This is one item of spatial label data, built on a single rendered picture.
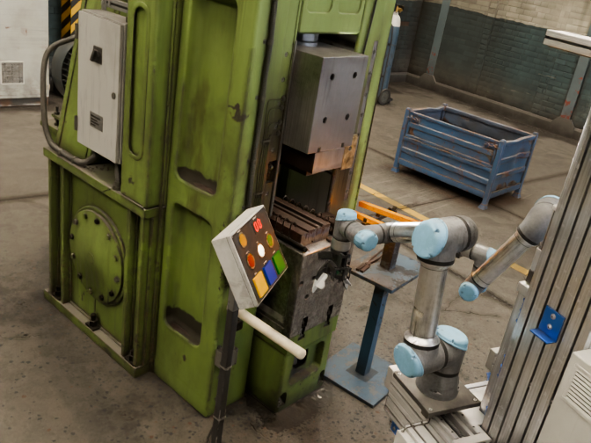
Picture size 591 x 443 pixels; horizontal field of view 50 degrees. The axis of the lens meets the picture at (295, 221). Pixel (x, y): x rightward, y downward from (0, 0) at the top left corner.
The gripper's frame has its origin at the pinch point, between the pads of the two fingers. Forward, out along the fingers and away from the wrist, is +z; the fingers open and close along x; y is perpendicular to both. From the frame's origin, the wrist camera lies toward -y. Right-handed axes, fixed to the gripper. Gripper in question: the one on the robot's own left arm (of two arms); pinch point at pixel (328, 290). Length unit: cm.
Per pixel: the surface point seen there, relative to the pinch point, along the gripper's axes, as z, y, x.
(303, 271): 10.5, -33.3, 6.3
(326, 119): -57, -41, 9
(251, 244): -19.5, -6.1, -33.0
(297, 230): -4.6, -43.7, 5.5
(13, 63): 44, -565, -90
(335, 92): -68, -42, 11
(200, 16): -89, -76, -37
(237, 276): -12.0, 3.0, -40.5
